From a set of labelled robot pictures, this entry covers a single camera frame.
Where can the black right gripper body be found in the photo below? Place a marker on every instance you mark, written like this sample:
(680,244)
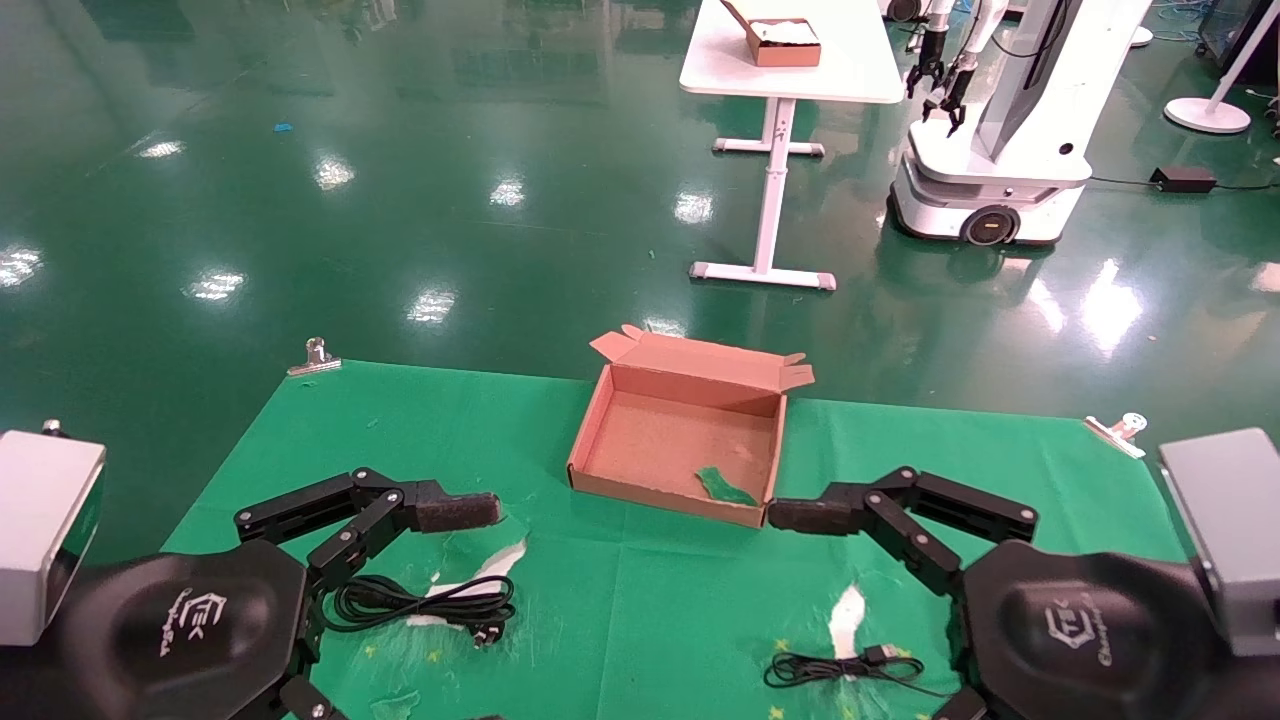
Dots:
(1080,640)

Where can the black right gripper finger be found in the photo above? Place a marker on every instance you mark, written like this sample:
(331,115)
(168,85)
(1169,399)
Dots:
(962,705)
(810,515)

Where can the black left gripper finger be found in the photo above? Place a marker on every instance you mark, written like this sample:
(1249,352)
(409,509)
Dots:
(300,700)
(455,510)

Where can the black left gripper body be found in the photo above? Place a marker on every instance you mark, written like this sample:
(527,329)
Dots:
(150,640)

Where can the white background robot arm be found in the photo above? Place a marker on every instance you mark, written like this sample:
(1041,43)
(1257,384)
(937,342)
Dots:
(955,95)
(927,70)

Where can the open brown cardboard box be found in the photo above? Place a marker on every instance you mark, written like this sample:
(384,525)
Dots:
(670,440)

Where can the small filled cardboard box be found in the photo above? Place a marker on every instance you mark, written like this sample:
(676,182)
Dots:
(785,45)

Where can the green cloth scrap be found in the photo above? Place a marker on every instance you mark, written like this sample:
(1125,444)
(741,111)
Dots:
(722,487)

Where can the green table cloth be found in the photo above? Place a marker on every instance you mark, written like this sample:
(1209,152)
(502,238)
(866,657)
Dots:
(650,620)

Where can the silver binder clip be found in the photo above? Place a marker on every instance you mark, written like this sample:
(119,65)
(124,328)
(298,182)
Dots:
(316,358)
(1118,432)

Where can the white wheeled background robot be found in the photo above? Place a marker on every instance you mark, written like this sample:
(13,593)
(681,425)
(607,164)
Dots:
(1010,160)

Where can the black floor power brick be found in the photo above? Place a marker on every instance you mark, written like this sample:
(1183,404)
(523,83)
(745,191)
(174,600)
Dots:
(1183,179)

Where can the white round-base stand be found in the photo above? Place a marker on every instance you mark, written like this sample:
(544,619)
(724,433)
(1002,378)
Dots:
(1207,115)

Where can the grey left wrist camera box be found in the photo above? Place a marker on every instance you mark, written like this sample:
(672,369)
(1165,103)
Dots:
(40,530)

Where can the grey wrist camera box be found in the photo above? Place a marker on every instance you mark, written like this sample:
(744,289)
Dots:
(1230,530)
(40,530)

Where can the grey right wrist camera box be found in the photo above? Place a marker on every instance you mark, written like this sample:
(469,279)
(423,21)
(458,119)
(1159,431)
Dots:
(1230,530)

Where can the white table with pedestal legs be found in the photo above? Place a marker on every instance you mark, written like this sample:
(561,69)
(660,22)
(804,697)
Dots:
(850,70)

